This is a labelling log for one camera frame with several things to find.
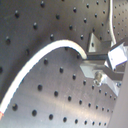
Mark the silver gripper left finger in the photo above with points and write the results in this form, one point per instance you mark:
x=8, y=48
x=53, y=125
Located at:
x=101, y=74

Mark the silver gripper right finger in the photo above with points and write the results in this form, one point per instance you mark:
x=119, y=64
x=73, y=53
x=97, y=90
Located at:
x=114, y=55

